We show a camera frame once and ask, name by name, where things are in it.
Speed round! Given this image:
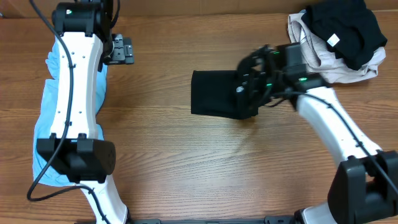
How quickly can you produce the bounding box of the black polo shirt with logo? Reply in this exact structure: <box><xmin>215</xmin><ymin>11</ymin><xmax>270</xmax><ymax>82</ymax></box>
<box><xmin>191</xmin><ymin>70</ymin><xmax>258</xmax><ymax>119</ymax></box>

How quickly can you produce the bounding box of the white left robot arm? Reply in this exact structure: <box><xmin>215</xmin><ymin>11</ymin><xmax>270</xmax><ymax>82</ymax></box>
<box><xmin>34</xmin><ymin>1</ymin><xmax>134</xmax><ymax>223</ymax></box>

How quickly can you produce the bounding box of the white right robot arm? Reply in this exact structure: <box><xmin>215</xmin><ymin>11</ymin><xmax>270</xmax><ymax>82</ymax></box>
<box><xmin>236</xmin><ymin>43</ymin><xmax>397</xmax><ymax>223</ymax></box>

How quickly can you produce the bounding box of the folded beige garment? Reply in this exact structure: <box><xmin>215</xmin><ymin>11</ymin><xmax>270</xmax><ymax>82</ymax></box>
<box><xmin>287</xmin><ymin>12</ymin><xmax>386</xmax><ymax>83</ymax></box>

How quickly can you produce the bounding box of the folded black garment with tag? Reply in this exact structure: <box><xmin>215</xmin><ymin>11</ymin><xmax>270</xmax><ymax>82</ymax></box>
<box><xmin>302</xmin><ymin>0</ymin><xmax>387</xmax><ymax>70</ymax></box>

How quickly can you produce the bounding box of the light blue t-shirt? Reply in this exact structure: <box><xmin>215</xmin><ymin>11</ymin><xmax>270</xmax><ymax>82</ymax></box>
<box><xmin>32</xmin><ymin>43</ymin><xmax>108</xmax><ymax>179</ymax></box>

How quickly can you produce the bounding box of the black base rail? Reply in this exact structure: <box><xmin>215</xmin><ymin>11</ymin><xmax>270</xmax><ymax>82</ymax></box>
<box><xmin>74</xmin><ymin>215</ymin><xmax>299</xmax><ymax>224</ymax></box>

